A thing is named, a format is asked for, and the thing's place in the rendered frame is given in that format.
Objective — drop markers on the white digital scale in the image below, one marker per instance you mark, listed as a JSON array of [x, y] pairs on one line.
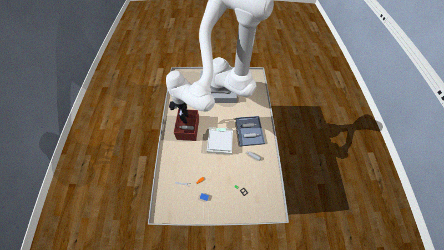
[[220, 140]]

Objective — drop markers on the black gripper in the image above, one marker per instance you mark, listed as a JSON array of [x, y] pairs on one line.
[[183, 112]]

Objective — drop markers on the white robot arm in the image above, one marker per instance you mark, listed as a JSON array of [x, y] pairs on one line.
[[218, 76]]

